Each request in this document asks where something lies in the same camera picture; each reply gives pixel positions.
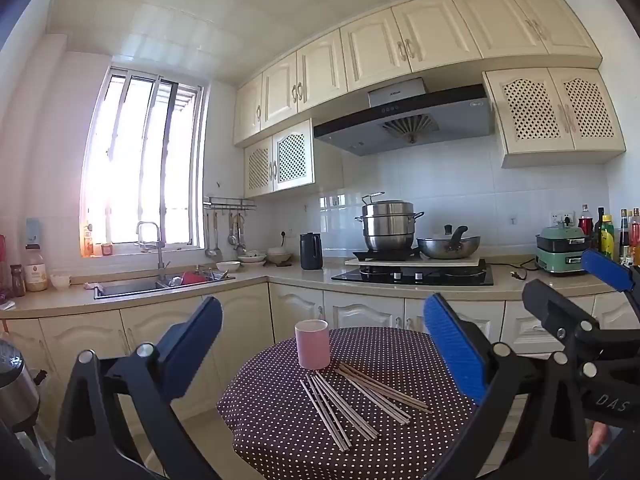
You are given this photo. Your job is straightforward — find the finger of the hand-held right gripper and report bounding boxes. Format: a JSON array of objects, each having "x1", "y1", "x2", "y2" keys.
[
  {"x1": 581, "y1": 248, "x2": 640, "y2": 311},
  {"x1": 522, "y1": 278, "x2": 609, "y2": 347}
]

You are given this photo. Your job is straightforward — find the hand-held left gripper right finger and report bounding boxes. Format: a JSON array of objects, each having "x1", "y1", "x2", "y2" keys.
[{"x1": 423, "y1": 292, "x2": 588, "y2": 480}]

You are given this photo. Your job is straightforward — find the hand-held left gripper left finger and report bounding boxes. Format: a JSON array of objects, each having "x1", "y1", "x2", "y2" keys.
[{"x1": 54, "y1": 296, "x2": 223, "y2": 480}]

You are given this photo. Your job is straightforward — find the pink cup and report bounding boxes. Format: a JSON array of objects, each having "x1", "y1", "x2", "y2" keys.
[{"x1": 294, "y1": 319, "x2": 331, "y2": 370}]

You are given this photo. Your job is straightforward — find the group of wooden chopsticks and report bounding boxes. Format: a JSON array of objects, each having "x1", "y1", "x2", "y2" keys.
[{"x1": 299, "y1": 362, "x2": 433, "y2": 452}]

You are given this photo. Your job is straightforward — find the person's right hand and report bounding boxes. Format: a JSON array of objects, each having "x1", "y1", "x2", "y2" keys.
[{"x1": 589, "y1": 422, "x2": 609, "y2": 456}]

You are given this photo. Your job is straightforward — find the green bottle yellow cap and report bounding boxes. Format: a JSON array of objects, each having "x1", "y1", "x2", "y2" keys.
[{"x1": 600, "y1": 215, "x2": 615, "y2": 261}]

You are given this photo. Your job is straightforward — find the dark soy sauce bottle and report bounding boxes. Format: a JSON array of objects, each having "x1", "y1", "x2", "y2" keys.
[{"x1": 619, "y1": 209, "x2": 631, "y2": 264}]

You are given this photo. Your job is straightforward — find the green electric cooker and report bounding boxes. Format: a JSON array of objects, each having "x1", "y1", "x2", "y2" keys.
[{"x1": 535, "y1": 225, "x2": 593, "y2": 277}]

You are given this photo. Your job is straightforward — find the cream lower kitchen cabinets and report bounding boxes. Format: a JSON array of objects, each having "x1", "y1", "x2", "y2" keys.
[{"x1": 0, "y1": 282, "x2": 640, "y2": 461}]

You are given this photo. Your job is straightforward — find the cream kitchen cabinets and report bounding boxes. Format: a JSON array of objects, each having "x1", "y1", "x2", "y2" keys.
[
  {"x1": 0, "y1": 282, "x2": 640, "y2": 461},
  {"x1": 233, "y1": 0, "x2": 603, "y2": 148}
]

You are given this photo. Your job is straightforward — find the black glass gas stove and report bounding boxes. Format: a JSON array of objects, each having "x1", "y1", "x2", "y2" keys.
[{"x1": 331, "y1": 262, "x2": 494, "y2": 287}]

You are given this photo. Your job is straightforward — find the steel kitchen sink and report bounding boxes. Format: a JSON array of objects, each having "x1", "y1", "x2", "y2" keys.
[{"x1": 93, "y1": 270, "x2": 236, "y2": 301}]

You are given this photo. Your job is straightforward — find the steel faucet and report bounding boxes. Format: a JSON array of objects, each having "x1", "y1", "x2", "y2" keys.
[{"x1": 136, "y1": 221, "x2": 169, "y2": 283}]

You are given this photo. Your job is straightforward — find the hanging steel ladle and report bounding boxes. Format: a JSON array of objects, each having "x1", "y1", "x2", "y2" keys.
[{"x1": 202, "y1": 211, "x2": 222, "y2": 261}]

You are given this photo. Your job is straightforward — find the hanging steel spatula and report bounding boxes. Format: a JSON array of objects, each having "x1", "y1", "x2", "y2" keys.
[{"x1": 229, "y1": 212, "x2": 247, "y2": 256}]

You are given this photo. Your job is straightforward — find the round table, dotted brown cloth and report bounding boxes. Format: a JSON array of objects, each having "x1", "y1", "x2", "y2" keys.
[{"x1": 216, "y1": 326, "x2": 531, "y2": 480}]

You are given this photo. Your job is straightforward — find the steel steamer pot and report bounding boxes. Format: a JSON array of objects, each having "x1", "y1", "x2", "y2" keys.
[{"x1": 355, "y1": 192, "x2": 425, "y2": 253}]

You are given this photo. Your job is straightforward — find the black electric kettle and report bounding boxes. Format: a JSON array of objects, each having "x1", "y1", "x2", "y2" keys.
[{"x1": 299, "y1": 232, "x2": 323, "y2": 271}]

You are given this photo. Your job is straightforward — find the white cap seasoning jar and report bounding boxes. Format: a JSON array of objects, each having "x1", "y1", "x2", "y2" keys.
[{"x1": 24, "y1": 244, "x2": 49, "y2": 292}]

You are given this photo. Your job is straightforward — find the steel thermos flask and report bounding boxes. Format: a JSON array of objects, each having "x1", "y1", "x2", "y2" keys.
[{"x1": 0, "y1": 340, "x2": 41, "y2": 431}]

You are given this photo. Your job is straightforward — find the barred kitchen window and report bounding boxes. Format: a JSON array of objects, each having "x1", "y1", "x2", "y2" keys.
[{"x1": 80, "y1": 65, "x2": 208, "y2": 258}]

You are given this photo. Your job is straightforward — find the grey range hood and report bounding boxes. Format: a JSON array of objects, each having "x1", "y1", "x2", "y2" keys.
[{"x1": 313, "y1": 77, "x2": 496, "y2": 157}]

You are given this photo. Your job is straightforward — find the cream upper kitchen cabinets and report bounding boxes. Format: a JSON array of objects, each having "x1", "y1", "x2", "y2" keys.
[{"x1": 233, "y1": 0, "x2": 603, "y2": 148}]

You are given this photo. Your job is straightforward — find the black power cord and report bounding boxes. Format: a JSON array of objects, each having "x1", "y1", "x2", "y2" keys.
[{"x1": 509, "y1": 259, "x2": 539, "y2": 281}]

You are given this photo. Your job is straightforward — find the steel wok black handle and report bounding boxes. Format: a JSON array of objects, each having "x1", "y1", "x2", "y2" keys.
[{"x1": 416, "y1": 225, "x2": 482, "y2": 260}]

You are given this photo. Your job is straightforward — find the steel wall utensil rack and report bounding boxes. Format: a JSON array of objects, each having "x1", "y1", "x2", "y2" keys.
[{"x1": 203, "y1": 196, "x2": 257, "y2": 211}]

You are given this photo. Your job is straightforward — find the lattice door wall cabinet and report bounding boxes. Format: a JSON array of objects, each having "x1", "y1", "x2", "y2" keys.
[
  {"x1": 244, "y1": 119, "x2": 315, "y2": 199},
  {"x1": 482, "y1": 67, "x2": 627, "y2": 169}
]

